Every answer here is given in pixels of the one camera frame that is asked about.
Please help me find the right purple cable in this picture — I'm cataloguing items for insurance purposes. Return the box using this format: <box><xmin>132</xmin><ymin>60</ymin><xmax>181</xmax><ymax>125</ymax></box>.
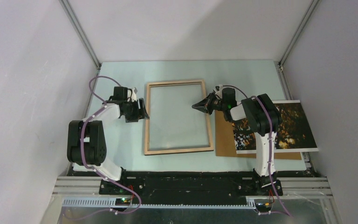
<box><xmin>222</xmin><ymin>85</ymin><xmax>292</xmax><ymax>217</ymax></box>

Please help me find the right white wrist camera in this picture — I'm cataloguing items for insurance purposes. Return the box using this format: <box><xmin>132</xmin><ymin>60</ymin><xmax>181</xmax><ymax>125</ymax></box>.
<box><xmin>214</xmin><ymin>84</ymin><xmax>223</xmax><ymax>93</ymax></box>

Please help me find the brown cardboard backing board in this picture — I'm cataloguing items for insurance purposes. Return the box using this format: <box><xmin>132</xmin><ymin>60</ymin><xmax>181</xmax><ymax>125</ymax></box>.
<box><xmin>215</xmin><ymin>112</ymin><xmax>301</xmax><ymax>160</ymax></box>

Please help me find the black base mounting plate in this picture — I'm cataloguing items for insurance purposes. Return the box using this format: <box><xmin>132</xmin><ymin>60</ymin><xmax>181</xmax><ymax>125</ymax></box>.
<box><xmin>99</xmin><ymin>171</ymin><xmax>283</xmax><ymax>201</ymax></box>

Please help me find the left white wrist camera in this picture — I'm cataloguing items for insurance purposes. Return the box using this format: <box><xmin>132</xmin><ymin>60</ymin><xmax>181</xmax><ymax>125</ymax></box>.
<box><xmin>127</xmin><ymin>87</ymin><xmax>138</xmax><ymax>102</ymax></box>

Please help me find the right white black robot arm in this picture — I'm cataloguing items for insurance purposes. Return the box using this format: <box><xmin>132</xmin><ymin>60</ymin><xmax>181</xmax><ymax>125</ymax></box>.
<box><xmin>192</xmin><ymin>85</ymin><xmax>282</xmax><ymax>195</ymax></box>

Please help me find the black picture frame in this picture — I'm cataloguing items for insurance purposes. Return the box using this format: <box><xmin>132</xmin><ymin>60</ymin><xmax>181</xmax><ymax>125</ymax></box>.
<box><xmin>144</xmin><ymin>79</ymin><xmax>214</xmax><ymax>156</ymax></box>

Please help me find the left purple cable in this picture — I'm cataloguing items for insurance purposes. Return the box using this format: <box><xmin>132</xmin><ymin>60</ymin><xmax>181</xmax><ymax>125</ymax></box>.
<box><xmin>79</xmin><ymin>76</ymin><xmax>143</xmax><ymax>215</ymax></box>

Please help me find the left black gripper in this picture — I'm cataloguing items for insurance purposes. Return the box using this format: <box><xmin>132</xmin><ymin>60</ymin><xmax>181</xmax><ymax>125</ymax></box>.
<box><xmin>124</xmin><ymin>98</ymin><xmax>149</xmax><ymax>123</ymax></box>

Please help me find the autumn leaves photo print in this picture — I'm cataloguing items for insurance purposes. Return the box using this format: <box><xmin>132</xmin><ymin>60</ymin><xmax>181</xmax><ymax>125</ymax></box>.
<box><xmin>232</xmin><ymin>100</ymin><xmax>319</xmax><ymax>154</ymax></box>

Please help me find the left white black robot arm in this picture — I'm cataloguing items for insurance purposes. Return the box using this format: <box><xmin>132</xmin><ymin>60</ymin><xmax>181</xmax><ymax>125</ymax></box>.
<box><xmin>67</xmin><ymin>86</ymin><xmax>149</xmax><ymax>194</ymax></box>

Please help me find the aluminium frame rail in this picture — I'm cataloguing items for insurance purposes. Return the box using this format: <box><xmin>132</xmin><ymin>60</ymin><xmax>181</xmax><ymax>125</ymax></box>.
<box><xmin>52</xmin><ymin>176</ymin><xmax>333</xmax><ymax>209</ymax></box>

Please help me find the purple cable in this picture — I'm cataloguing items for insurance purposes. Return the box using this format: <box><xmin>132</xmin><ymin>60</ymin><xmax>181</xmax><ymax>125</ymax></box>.
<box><xmin>222</xmin><ymin>85</ymin><xmax>292</xmax><ymax>217</ymax></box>
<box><xmin>79</xmin><ymin>76</ymin><xmax>143</xmax><ymax>215</ymax></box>

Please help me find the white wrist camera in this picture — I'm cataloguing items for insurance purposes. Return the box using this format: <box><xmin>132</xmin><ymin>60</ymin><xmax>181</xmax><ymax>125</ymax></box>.
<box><xmin>127</xmin><ymin>87</ymin><xmax>138</xmax><ymax>102</ymax></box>
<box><xmin>214</xmin><ymin>84</ymin><xmax>223</xmax><ymax>93</ymax></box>

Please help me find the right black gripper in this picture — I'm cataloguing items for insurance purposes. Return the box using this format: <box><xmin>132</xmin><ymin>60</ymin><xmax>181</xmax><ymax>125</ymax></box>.
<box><xmin>192</xmin><ymin>91</ymin><xmax>227</xmax><ymax>115</ymax></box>

